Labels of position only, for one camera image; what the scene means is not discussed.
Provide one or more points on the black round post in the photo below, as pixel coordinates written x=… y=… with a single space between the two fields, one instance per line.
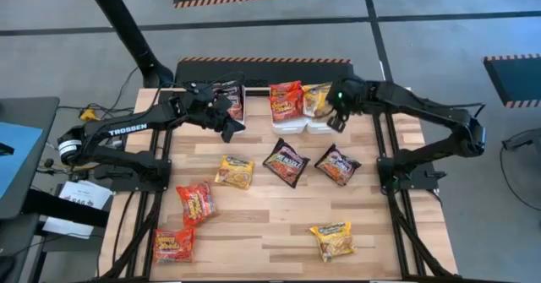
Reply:
x=122 y=21

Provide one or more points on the blue desk pad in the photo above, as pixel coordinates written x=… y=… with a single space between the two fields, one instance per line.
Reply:
x=19 y=160

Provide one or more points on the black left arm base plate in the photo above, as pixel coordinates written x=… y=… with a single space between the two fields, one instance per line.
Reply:
x=135 y=186

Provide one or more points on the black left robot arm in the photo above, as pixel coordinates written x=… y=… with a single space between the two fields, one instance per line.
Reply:
x=127 y=128

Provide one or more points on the white printed paper sheet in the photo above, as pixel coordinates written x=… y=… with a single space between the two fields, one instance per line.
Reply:
x=84 y=192

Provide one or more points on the grey desk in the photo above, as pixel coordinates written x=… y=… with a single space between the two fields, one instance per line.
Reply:
x=42 y=114

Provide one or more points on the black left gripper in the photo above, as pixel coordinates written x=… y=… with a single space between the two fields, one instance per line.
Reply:
x=211 y=107

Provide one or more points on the black Fire Noodle pack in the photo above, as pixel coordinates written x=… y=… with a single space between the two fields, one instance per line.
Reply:
x=338 y=165
x=236 y=110
x=286 y=162
x=231 y=92

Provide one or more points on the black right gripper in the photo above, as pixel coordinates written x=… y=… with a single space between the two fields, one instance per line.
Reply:
x=346 y=97

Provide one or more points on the yellow power plug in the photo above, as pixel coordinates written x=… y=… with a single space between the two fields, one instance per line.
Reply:
x=88 y=114

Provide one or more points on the yellow Creamy Chicken ramen pack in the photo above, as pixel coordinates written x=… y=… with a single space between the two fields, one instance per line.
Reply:
x=334 y=241
x=315 y=99
x=235 y=172

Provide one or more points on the black desk crossbeam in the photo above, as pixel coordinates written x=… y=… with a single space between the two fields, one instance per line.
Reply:
x=63 y=209

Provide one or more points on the white plastic bin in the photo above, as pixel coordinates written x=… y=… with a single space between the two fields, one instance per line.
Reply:
x=239 y=133
x=289 y=127
x=317 y=127

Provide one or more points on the small black device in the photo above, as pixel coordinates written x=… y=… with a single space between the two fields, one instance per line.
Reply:
x=5 y=149

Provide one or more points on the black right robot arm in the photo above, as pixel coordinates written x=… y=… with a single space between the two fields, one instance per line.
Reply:
x=422 y=105

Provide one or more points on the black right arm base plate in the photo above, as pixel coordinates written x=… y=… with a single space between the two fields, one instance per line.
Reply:
x=418 y=181

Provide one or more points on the black aluminium table frame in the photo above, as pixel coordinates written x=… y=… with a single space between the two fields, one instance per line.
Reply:
x=375 y=143

